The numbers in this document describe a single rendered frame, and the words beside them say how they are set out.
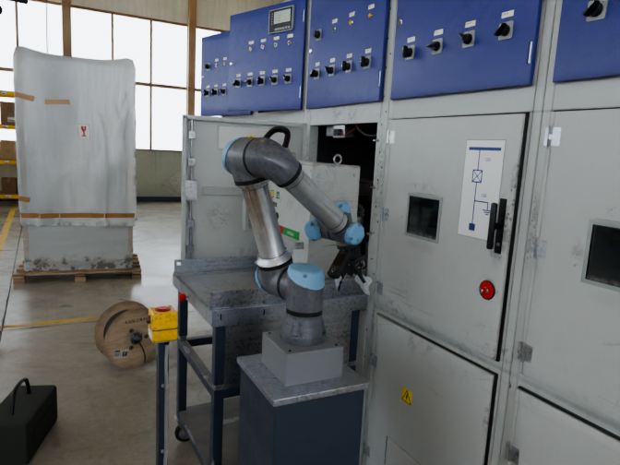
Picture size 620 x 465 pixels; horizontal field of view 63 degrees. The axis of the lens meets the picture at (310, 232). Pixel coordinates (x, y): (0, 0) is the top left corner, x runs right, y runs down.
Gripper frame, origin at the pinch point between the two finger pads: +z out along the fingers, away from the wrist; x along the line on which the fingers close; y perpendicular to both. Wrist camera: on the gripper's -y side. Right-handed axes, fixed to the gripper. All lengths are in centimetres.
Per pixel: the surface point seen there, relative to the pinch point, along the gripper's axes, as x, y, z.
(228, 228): 89, 16, -18
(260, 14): 96, 77, -121
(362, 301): 11.2, 17.7, 12.4
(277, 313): 23.6, -18.2, 2.7
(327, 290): 18.4, 6.3, 3.1
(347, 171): 14, 27, -42
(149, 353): 183, -4, 66
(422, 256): -23.5, 14.3, -12.0
